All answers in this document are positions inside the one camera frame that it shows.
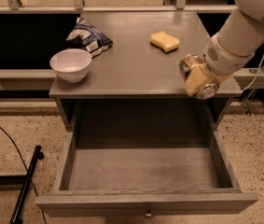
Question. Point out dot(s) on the open grey top drawer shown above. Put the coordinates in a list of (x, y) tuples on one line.
[(193, 179)]

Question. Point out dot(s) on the grey wooden cabinet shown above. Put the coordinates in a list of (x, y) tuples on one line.
[(134, 95)]

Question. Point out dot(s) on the yellow sponge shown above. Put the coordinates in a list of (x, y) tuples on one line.
[(164, 41)]

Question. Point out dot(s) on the black metal stand leg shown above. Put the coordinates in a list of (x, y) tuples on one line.
[(27, 181)]

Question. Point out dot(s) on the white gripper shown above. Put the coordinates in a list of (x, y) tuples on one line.
[(221, 59)]

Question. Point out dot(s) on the white ceramic bowl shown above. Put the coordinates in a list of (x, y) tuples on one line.
[(71, 65)]

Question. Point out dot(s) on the blue white chip bag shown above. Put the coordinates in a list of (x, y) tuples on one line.
[(87, 37)]

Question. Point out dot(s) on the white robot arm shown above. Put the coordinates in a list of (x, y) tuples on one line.
[(243, 31)]

